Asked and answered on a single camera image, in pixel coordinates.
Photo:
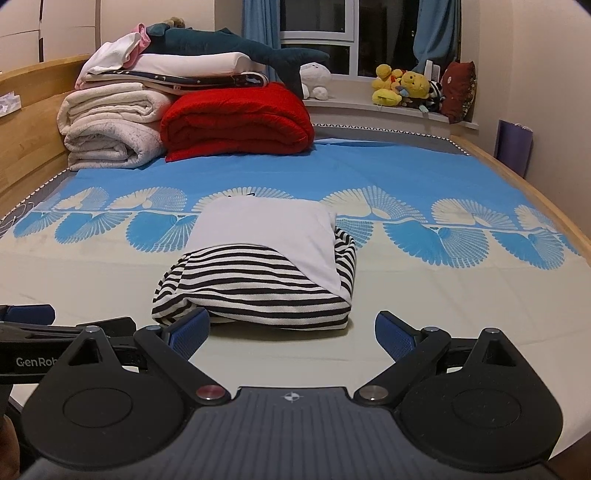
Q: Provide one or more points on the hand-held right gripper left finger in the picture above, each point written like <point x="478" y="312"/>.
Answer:
<point x="188" y="333"/>

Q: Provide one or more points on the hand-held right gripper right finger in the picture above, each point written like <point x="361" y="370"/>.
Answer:
<point x="396" y="336"/>

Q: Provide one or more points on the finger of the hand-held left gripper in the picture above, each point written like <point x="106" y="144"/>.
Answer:
<point x="27" y="314"/>
<point x="46" y="332"/>

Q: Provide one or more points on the black white striped shirt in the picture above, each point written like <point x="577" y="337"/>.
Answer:
<point x="258" y="281"/>

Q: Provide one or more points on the person's left forearm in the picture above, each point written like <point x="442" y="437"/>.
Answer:
<point x="5" y="443"/>

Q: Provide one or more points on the blue patterned bed sheet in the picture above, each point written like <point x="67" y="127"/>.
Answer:
<point x="415" y="175"/>

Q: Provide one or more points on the cream folded blanket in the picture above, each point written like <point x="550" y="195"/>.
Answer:
<point x="111" y="108"/>
<point x="111" y="147"/>

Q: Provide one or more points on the grey zigzag edged bed mat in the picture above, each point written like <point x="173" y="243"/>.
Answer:
<point x="392" y="137"/>

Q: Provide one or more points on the tissue packet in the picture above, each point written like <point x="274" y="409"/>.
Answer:
<point x="9" y="102"/>

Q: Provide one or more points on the red folded blanket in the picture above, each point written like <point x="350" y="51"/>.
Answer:
<point x="235" y="122"/>

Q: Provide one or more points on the purple paper bag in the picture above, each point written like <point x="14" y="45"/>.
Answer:
<point x="513" y="145"/>

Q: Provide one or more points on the white window sill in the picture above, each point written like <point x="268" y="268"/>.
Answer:
<point x="355" y="104"/>

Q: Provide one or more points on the black white striped plush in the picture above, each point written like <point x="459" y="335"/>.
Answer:
<point x="435" y="97"/>

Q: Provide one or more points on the yellow plush toy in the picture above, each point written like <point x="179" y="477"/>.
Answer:
<point x="415" y="87"/>
<point x="385" y="85"/>

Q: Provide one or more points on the dark red cushion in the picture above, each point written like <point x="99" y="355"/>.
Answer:
<point x="459" y="90"/>

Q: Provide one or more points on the white plush toy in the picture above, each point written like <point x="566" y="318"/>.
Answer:
<point x="316" y="81"/>

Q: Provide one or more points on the white folded pillow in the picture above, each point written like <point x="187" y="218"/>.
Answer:
<point x="194" y="63"/>

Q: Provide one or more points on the white folded cloth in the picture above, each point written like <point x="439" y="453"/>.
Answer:
<point x="111" y="55"/>

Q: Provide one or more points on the white wardrobe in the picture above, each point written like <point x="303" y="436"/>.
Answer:
<point x="46" y="27"/>

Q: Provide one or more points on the teal shark plush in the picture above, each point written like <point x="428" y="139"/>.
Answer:
<point x="240" y="48"/>

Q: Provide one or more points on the pink cloth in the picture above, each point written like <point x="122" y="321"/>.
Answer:
<point x="143" y="41"/>

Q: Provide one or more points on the white framed window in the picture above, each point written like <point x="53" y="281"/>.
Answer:
<point x="323" y="37"/>

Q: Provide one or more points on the blue curtain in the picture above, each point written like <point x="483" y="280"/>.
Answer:
<point x="438" y="27"/>
<point x="261" y="21"/>

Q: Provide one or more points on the brown teddy bear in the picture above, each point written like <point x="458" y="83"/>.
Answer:
<point x="174" y="22"/>

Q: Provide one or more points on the wooden bed frame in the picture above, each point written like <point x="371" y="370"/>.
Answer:
<point x="32" y="143"/>

